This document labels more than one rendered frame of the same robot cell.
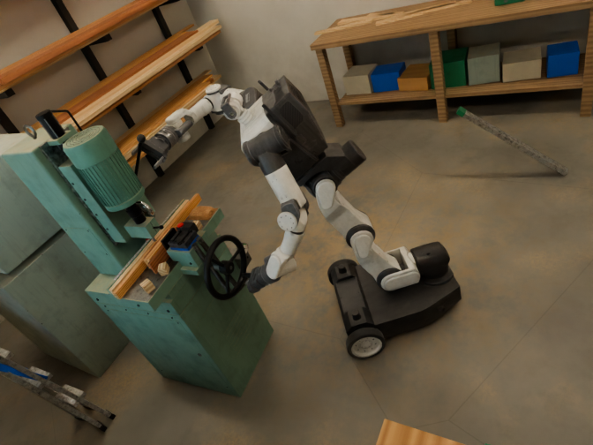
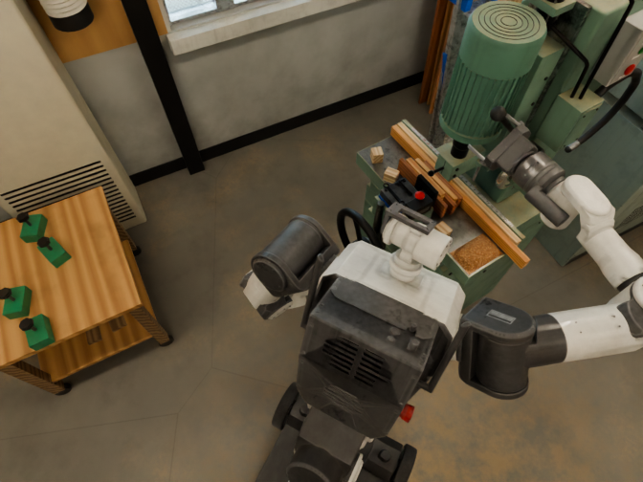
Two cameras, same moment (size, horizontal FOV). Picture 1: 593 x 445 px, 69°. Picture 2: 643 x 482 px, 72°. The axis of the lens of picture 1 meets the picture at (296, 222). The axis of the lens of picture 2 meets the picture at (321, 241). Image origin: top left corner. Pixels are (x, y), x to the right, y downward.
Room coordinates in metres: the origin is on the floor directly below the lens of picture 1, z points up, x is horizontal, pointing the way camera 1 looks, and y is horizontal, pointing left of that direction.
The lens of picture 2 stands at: (1.64, -0.39, 2.10)
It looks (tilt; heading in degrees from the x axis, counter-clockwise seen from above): 59 degrees down; 112
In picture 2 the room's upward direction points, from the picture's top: straight up
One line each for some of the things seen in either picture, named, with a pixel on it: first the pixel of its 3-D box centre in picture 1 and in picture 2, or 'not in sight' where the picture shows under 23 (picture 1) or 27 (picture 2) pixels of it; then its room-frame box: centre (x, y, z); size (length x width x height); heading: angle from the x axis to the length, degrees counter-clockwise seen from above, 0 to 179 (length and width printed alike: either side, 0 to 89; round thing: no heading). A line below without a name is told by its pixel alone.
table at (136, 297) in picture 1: (181, 253); (419, 207); (1.63, 0.55, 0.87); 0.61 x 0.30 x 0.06; 144
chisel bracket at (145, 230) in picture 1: (143, 228); (459, 161); (1.70, 0.65, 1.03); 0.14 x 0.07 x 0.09; 54
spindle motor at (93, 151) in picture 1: (105, 169); (487, 77); (1.69, 0.63, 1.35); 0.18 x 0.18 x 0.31
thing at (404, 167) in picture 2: (167, 249); (421, 186); (1.61, 0.58, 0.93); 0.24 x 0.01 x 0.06; 144
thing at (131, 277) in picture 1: (161, 241); (453, 190); (1.71, 0.62, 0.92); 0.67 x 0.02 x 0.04; 144
